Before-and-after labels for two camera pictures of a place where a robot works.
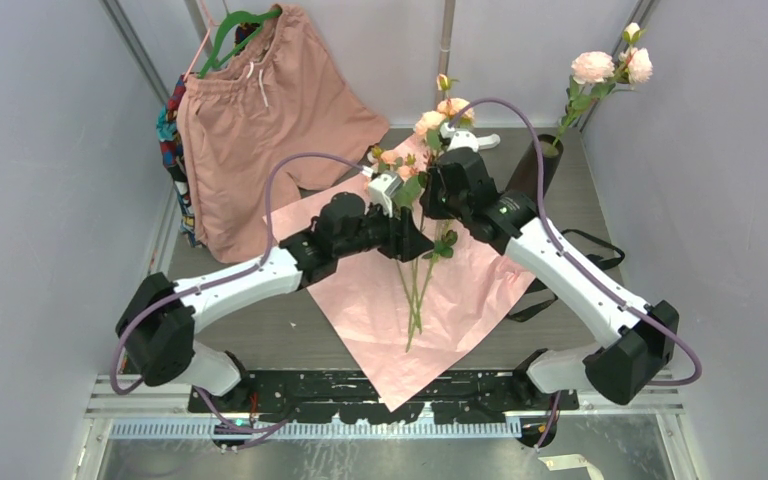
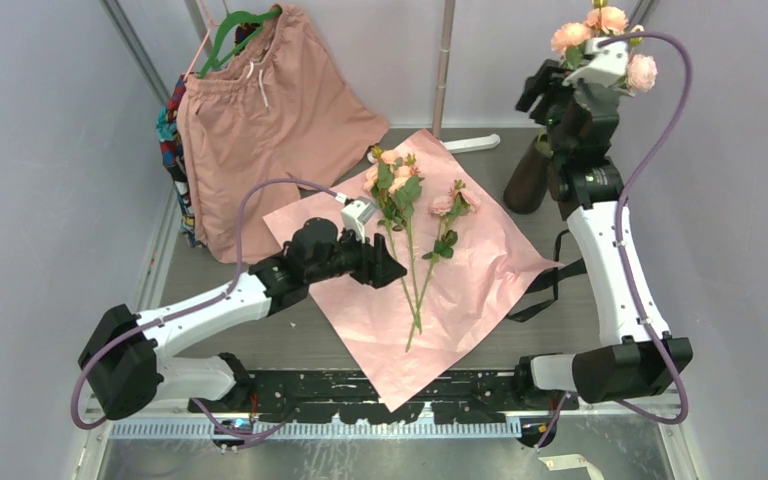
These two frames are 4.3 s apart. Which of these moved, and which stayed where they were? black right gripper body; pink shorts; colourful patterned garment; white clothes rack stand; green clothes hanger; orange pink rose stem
Moved: orange pink rose stem; black right gripper body
Stayed: colourful patterned garment; pink shorts; white clothes rack stand; green clothes hanger
